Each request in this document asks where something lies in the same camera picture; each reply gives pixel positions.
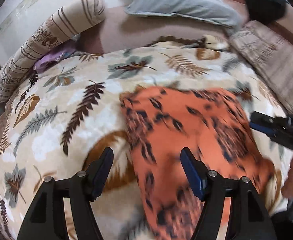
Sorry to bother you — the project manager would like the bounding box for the orange black floral garment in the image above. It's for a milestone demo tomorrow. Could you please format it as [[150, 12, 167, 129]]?
[[120, 87, 281, 239]]

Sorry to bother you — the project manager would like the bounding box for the striped folded quilt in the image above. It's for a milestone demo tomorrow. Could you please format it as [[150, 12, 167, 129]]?
[[229, 21, 293, 114]]

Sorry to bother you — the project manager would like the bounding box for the cream leaf-print blanket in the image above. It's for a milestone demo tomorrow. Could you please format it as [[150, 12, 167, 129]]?
[[0, 35, 284, 239]]

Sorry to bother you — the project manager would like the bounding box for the purple cloth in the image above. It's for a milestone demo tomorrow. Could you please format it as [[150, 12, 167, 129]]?
[[33, 46, 76, 73]]

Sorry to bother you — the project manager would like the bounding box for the grey pillow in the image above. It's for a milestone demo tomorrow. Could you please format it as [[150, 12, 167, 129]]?
[[125, 0, 242, 31]]

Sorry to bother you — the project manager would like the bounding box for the mauve bed sheet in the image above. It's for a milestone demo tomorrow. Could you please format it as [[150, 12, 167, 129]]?
[[77, 0, 293, 54]]

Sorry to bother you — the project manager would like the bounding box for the striped beige bolster pillow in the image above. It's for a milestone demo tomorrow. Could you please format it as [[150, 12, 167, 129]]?
[[0, 0, 105, 103]]

